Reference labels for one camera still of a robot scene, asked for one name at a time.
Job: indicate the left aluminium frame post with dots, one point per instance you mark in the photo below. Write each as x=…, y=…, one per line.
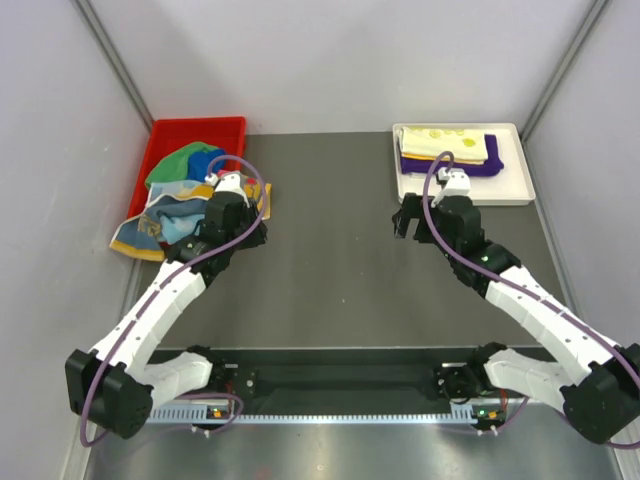
x=98, y=32

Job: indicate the right aluminium frame post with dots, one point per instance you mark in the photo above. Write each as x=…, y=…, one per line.
x=596, y=10

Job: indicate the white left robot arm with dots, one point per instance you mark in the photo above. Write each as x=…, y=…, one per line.
x=113, y=385

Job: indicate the white plastic tray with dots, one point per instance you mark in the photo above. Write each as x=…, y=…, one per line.
x=511, y=187

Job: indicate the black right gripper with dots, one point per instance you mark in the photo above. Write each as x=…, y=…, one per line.
x=412, y=208

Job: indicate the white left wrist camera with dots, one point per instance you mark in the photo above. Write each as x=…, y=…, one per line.
x=231, y=184

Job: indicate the pink towel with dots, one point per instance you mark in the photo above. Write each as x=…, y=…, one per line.
x=224, y=173

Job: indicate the yellow and blue cartoon towel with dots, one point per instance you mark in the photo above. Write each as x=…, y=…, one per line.
x=135, y=238

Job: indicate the purple folded towel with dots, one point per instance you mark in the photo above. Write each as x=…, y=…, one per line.
x=488, y=168

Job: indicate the aluminium frame post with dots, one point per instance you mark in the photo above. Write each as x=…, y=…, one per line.
x=98, y=32
x=596, y=10

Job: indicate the royal blue towel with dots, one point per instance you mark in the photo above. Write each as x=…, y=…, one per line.
x=203, y=163

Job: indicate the cream folded towel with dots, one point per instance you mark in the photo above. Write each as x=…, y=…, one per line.
x=423, y=141

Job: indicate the red plastic bin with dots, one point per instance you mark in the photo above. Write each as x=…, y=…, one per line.
x=173, y=142

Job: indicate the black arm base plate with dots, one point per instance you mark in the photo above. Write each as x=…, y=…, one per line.
x=385, y=380

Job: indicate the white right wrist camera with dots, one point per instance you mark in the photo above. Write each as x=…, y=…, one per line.
x=453, y=182

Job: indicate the light blue patterned towel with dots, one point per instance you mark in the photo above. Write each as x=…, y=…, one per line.
x=177, y=207

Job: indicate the green towel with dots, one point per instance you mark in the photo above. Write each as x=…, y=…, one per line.
x=173, y=167

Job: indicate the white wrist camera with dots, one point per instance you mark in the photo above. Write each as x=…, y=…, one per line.
x=231, y=184
x=453, y=182

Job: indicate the grey slotted cable duct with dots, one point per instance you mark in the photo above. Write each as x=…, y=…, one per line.
x=213, y=415

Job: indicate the orange folded towel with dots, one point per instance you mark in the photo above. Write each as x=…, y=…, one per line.
x=425, y=158

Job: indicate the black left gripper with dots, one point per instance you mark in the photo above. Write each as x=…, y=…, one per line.
x=257, y=238

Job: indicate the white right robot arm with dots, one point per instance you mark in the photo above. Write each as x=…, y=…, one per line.
x=591, y=380

